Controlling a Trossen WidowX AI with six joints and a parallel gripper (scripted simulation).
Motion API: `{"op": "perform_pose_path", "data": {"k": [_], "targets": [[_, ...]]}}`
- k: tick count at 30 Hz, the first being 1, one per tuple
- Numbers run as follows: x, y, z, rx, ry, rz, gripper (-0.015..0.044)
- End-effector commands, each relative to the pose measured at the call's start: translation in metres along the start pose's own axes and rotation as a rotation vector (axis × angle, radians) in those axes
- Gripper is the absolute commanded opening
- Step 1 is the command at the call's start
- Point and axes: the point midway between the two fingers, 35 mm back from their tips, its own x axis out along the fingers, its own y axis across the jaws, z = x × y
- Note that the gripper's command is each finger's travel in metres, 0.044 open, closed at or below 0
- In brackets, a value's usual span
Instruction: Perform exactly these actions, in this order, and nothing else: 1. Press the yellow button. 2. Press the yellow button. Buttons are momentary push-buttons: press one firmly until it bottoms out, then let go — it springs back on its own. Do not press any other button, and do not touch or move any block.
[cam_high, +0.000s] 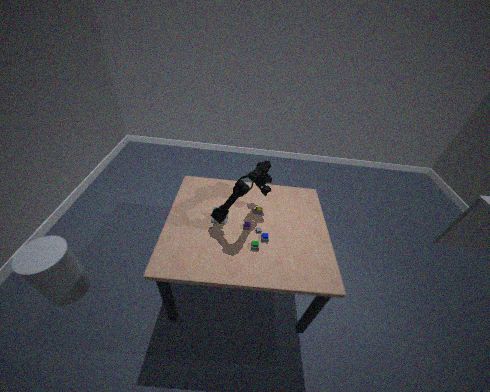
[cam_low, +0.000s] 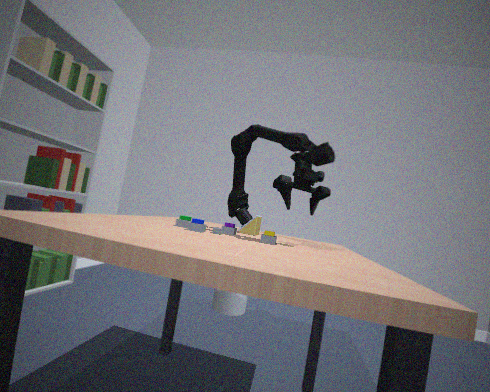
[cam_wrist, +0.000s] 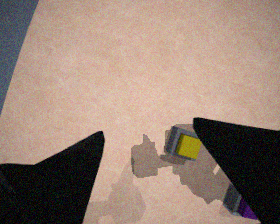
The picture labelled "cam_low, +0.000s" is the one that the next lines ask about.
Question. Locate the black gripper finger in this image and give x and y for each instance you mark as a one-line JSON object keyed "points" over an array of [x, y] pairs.
{"points": [[314, 202], [285, 191]]}

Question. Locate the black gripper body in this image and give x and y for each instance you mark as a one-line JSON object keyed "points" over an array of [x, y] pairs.
{"points": [[302, 185]]}

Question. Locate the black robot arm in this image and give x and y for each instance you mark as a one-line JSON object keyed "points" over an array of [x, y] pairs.
{"points": [[241, 146]]}

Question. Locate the green button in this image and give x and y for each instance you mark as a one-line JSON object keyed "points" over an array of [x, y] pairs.
{"points": [[183, 221]]}

